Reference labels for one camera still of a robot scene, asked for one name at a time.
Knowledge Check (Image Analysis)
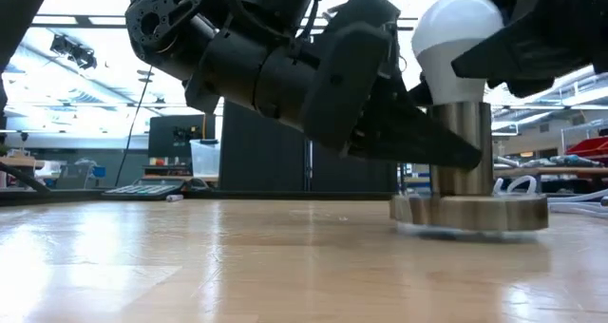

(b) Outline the black aluminium table frame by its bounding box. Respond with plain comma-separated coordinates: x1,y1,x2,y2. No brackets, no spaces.
0,188,608,210

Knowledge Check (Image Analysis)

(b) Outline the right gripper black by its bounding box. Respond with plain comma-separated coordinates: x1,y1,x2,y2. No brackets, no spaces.
450,0,608,99

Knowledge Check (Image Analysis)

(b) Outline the wooden workbench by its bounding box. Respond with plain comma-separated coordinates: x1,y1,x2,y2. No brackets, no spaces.
493,154,608,194

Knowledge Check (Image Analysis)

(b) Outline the red storage bin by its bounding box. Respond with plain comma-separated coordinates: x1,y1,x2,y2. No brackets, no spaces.
564,136,608,161

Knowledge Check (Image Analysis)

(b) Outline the black monitor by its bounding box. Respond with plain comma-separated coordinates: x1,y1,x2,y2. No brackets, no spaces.
147,113,218,159

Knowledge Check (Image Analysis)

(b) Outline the black calculator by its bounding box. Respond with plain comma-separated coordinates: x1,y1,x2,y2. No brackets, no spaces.
101,178,190,201

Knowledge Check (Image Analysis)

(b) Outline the tan side table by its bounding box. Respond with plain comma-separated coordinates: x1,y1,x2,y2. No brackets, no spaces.
0,154,47,170

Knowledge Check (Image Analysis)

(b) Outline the white lightbulb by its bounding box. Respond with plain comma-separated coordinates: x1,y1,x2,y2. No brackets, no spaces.
410,0,505,106

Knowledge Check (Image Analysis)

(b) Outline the white lamp cable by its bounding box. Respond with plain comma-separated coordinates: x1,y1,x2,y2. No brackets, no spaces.
492,174,608,216

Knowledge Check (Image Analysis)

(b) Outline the thin black hanging cable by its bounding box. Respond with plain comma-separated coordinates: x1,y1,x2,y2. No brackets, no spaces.
113,65,156,187

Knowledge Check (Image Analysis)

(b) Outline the dark room divider panel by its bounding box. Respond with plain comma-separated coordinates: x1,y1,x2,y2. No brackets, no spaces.
311,140,399,191
218,99,309,191

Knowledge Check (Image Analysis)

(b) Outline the black ceiling spot fixture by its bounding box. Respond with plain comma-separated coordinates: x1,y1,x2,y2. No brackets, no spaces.
49,33,99,71

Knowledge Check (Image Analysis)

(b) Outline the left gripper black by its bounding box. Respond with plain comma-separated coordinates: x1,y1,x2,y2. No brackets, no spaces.
303,0,484,171

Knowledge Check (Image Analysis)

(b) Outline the clear plastic container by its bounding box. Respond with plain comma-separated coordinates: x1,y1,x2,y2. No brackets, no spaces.
189,139,222,178

